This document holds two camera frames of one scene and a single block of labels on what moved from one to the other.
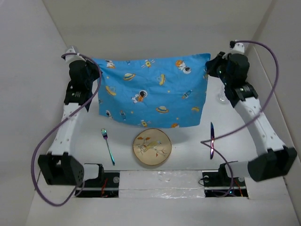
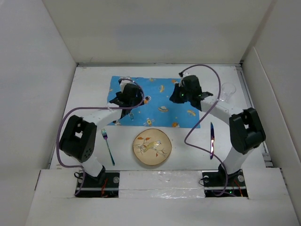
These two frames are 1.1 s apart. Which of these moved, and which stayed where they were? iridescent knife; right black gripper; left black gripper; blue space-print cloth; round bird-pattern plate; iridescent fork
Moved: left black gripper; right black gripper; blue space-print cloth
Stayed: round bird-pattern plate; iridescent fork; iridescent knife
